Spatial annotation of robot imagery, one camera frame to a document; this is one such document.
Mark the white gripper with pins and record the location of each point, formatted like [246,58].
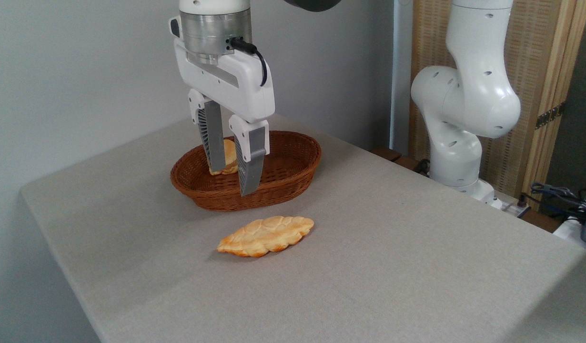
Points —
[245,90]

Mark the long leaf-shaped golden bread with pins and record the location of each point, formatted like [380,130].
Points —
[267,236]

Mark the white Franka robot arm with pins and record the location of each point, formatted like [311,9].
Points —
[464,95]

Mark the small round golden bread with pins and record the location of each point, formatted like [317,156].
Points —
[230,155]

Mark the brown woven wicker basket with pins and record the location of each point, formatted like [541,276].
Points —
[283,176]

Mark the brown wooden slat pieces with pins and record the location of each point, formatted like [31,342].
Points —
[393,156]

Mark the white vertical pole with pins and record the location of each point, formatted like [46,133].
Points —
[400,71]

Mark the white power strip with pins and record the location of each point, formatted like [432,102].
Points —
[514,208]

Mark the wooden bamboo folding screen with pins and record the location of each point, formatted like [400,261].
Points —
[536,57]

